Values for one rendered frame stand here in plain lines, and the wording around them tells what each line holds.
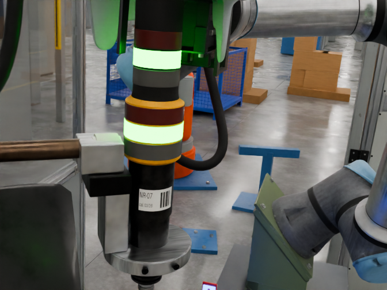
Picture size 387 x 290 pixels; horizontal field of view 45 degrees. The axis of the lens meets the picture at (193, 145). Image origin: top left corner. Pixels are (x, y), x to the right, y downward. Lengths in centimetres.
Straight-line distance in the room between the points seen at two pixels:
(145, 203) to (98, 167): 5
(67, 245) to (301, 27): 46
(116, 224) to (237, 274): 87
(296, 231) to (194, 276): 201
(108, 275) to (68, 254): 250
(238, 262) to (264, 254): 20
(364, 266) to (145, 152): 66
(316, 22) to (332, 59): 876
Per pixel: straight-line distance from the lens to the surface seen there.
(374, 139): 220
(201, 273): 304
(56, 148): 33
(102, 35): 36
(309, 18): 73
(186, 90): 413
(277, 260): 106
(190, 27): 39
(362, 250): 93
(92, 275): 299
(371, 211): 89
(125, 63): 60
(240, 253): 128
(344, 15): 75
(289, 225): 103
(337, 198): 101
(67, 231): 50
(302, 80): 959
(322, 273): 127
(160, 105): 32
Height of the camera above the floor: 164
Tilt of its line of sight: 17 degrees down
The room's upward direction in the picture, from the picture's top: 4 degrees clockwise
